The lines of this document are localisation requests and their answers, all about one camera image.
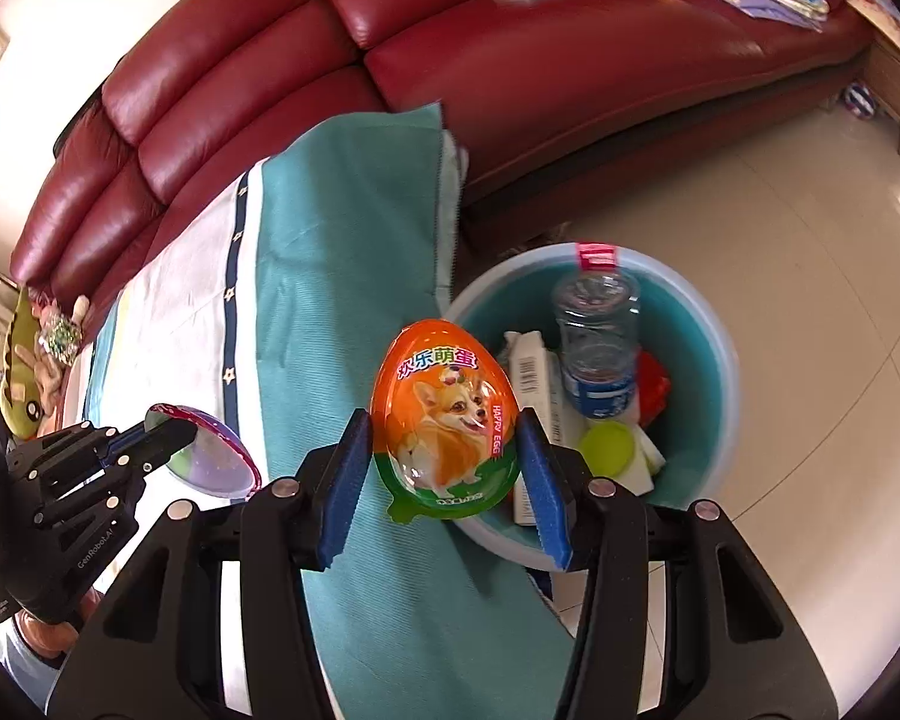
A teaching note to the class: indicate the purple plastic egg half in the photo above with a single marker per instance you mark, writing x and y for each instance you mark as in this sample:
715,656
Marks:
215,462

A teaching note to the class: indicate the green plush toy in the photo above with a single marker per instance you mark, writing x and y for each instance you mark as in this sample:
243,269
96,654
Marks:
32,384

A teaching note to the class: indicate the teal round trash bin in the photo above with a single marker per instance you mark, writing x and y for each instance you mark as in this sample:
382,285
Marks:
696,433

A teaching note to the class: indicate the dark red leather sofa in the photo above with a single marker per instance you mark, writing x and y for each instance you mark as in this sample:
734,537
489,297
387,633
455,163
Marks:
560,105

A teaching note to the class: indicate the white medicine box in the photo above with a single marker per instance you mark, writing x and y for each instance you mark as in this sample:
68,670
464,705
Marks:
534,374

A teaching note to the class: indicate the glitter confetti bag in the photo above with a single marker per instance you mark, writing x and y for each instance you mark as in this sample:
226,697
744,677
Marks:
61,339

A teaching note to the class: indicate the teal patterned tablecloth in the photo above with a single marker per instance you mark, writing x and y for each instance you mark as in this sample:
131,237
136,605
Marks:
272,312

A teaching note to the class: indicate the red snack bag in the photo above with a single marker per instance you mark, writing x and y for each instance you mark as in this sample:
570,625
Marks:
653,387

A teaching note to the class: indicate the clear plastic water bottle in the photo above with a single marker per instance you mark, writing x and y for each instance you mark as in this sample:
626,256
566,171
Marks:
597,313

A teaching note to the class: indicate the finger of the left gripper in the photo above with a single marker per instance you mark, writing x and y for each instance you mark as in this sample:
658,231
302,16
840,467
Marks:
161,443
131,440

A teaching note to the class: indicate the wooden side table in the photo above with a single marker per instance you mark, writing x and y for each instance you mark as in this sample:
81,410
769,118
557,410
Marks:
881,72

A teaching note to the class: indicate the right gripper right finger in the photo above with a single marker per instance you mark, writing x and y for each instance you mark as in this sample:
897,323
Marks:
733,648

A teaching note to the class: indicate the person's left hand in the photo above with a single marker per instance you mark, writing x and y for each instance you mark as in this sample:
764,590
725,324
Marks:
52,640

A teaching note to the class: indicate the orange corgi toy egg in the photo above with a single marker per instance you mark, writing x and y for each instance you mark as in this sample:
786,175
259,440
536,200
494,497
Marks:
444,415

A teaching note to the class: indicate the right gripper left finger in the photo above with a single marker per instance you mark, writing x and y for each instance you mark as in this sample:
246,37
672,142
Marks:
153,648

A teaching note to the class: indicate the white paper napkin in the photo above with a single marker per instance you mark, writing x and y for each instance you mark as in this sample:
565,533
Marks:
646,463

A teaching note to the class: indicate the green round lid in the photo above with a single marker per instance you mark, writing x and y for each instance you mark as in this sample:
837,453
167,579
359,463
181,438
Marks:
608,448

